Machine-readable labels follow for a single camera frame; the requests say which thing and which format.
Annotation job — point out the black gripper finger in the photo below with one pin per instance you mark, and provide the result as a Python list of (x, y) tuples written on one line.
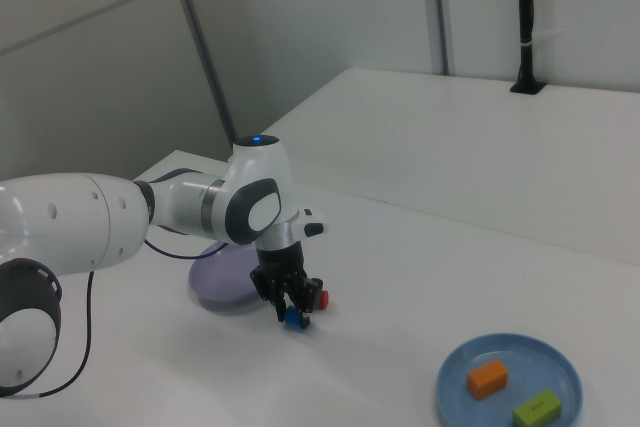
[(272, 294), (309, 294)]

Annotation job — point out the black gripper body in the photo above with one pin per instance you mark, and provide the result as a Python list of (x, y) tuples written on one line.
[(280, 264)]

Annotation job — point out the red cylinder block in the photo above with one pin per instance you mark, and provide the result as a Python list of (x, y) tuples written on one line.
[(325, 299)]

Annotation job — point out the blue block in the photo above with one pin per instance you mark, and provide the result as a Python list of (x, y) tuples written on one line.
[(291, 318)]

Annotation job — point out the orange block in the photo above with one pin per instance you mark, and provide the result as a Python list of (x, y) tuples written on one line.
[(487, 378)]

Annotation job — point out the green block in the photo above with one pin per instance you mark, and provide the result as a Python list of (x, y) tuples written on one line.
[(536, 408)]

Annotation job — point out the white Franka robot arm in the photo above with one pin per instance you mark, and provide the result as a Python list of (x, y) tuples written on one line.
[(65, 222)]

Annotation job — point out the purple plate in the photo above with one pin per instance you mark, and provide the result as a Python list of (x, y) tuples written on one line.
[(225, 282)]

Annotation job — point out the blue plate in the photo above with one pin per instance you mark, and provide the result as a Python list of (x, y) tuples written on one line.
[(455, 387)]

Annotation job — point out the black mount pole with clamp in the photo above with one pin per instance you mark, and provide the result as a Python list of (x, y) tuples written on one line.
[(525, 22)]

